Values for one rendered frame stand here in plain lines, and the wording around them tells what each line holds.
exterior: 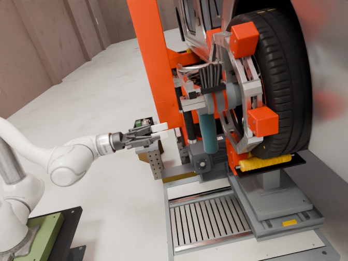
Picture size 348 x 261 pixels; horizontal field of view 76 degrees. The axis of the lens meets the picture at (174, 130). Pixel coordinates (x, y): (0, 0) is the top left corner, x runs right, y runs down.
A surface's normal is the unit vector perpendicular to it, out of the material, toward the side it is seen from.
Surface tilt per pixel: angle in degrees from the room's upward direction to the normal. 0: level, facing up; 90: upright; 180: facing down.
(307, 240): 0
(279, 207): 0
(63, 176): 86
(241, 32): 35
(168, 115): 90
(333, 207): 0
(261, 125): 90
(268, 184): 90
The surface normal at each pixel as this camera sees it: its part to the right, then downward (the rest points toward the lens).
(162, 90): 0.09, 0.45
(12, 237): 0.83, 0.14
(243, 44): 0.19, 0.87
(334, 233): -0.21, -0.86
